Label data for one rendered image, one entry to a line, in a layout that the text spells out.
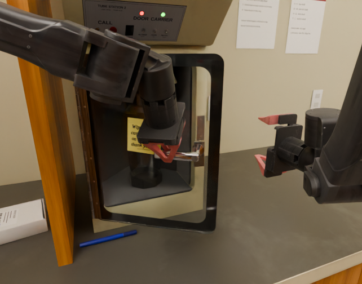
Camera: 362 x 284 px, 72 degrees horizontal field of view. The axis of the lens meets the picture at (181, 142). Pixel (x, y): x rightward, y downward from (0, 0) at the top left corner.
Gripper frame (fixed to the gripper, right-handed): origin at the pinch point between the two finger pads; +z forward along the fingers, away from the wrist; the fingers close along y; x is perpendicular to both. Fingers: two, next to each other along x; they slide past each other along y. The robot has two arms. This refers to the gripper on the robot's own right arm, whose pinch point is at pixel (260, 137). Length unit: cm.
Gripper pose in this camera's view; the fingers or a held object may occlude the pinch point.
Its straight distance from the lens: 64.5
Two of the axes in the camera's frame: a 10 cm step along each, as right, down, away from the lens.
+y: 0.0, -9.5, -3.1
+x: -9.3, 1.1, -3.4
